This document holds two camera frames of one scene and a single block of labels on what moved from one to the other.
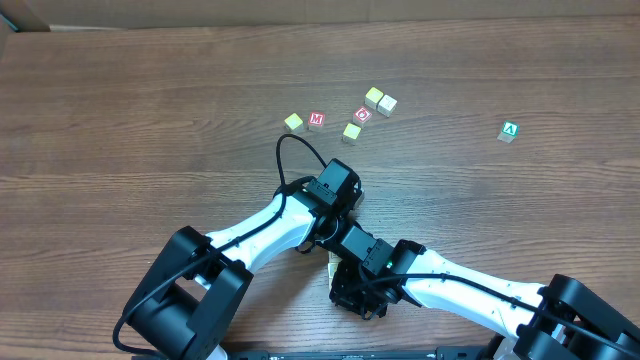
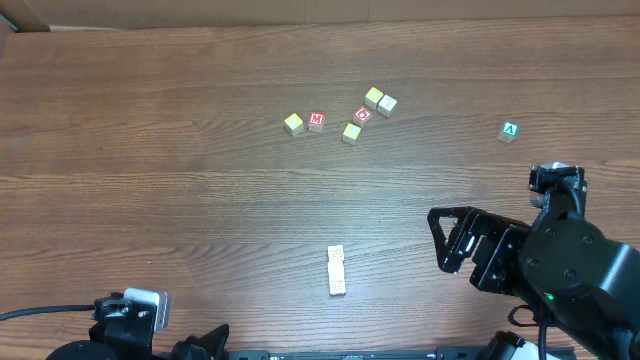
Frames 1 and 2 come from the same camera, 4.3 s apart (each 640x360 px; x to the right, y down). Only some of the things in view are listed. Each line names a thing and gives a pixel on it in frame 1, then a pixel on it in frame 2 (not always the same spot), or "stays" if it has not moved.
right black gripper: x=347 y=295 → x=482 y=245
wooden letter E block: x=359 y=201 → x=335 y=254
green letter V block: x=510 y=131 stays
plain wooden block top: x=387 y=105 stays
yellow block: x=294 y=123 stays
